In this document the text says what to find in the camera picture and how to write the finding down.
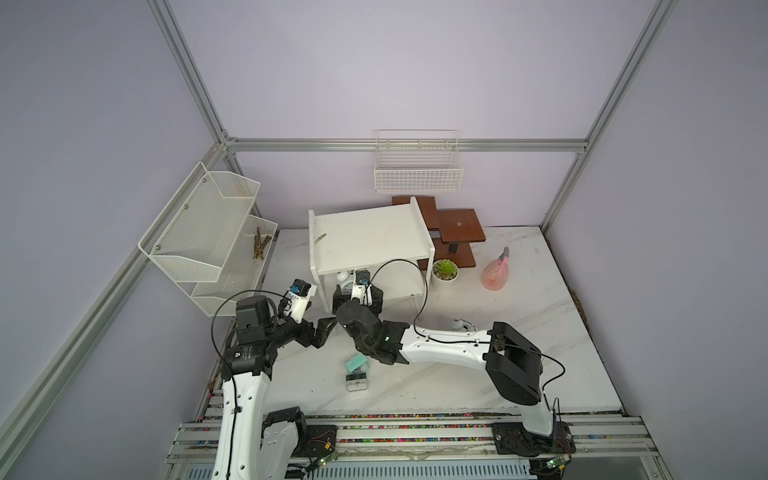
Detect mint green square alarm clock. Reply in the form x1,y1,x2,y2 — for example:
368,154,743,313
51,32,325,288
345,353,369,374

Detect transparent square alarm clock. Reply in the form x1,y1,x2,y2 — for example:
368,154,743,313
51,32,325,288
345,372,369,392

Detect white twin-bell alarm clock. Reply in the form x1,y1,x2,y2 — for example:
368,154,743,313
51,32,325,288
337,271,355,295

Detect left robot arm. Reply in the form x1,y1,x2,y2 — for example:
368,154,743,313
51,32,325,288
212,290,337,479

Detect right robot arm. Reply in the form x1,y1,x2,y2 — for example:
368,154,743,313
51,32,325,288
321,296,575,458

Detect white two-tier shelf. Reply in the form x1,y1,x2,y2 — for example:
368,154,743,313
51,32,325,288
308,197,435,312

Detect small potted green succulent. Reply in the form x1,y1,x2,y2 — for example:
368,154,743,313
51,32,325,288
431,259,460,291

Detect brown twigs in rack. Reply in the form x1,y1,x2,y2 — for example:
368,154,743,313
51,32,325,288
253,227,272,260

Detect brown wooden stepped stand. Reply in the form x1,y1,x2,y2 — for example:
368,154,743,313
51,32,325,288
416,196,486,269

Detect pink spray bottle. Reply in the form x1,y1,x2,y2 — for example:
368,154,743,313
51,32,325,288
481,246,510,291

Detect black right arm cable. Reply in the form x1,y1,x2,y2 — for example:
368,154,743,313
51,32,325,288
368,258,566,415

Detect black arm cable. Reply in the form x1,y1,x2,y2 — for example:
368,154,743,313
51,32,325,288
209,289,289,480
368,258,566,415

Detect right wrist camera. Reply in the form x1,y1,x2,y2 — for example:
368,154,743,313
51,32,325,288
351,269,372,306

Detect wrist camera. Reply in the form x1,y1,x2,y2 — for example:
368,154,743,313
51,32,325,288
351,269,372,306
279,279,317,323

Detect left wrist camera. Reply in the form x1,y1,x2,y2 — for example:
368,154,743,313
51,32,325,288
279,279,317,323

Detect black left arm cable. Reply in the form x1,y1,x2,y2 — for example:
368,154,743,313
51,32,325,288
209,289,289,480

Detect white mesh wall rack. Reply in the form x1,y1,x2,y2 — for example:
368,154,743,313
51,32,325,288
138,163,278,317

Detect white wire wall basket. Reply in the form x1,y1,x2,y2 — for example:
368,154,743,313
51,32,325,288
374,129,464,195

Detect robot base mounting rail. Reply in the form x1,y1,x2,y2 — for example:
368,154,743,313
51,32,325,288
164,392,673,480

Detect aluminium frame rails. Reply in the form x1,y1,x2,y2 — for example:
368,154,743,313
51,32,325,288
1,1,677,476

